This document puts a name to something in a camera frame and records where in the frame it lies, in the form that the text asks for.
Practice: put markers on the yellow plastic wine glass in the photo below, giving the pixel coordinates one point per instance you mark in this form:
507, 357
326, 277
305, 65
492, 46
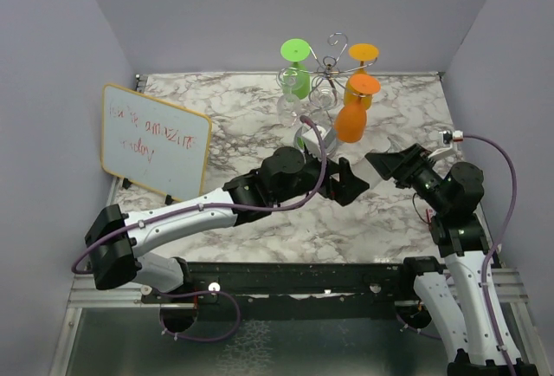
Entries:
366, 54

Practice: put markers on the chrome wine glass rack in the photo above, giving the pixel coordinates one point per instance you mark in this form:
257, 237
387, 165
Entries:
329, 72

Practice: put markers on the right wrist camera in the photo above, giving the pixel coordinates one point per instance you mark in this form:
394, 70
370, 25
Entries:
449, 141

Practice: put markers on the small red white box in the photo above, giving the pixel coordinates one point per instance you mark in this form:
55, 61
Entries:
429, 213

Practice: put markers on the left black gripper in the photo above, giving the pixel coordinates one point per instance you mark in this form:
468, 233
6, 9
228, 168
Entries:
347, 188

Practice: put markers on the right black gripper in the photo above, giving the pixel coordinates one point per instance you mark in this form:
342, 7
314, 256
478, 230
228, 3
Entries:
390, 165

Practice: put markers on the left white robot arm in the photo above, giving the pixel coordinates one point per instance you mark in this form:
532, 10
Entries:
120, 244

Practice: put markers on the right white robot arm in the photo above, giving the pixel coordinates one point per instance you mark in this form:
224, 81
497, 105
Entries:
462, 301

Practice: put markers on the clear wine glass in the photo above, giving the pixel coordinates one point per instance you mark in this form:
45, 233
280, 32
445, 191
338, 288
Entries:
323, 98
370, 169

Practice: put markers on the small whiteboard yellow frame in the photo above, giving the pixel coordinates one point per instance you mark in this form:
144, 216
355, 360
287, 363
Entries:
153, 143

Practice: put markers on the clear glass hanging on rack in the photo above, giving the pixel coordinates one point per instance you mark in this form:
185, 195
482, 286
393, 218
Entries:
288, 105

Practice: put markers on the green plastic wine glass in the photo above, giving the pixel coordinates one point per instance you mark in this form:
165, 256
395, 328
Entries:
295, 51

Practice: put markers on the orange plastic wine glass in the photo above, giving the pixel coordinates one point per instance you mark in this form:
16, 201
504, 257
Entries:
352, 118

